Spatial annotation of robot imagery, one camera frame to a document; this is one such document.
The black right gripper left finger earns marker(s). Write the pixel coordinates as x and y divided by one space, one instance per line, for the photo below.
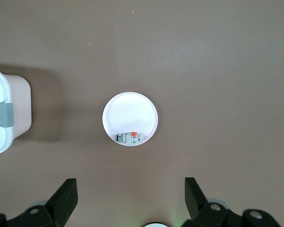
49 212

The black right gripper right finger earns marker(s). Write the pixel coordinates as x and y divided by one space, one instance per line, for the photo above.
210 215

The grey box latch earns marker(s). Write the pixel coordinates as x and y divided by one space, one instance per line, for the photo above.
5 114

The pink storage box body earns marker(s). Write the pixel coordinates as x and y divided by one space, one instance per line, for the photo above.
21 106

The pink round plate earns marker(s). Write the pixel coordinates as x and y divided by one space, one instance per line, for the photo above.
130 111

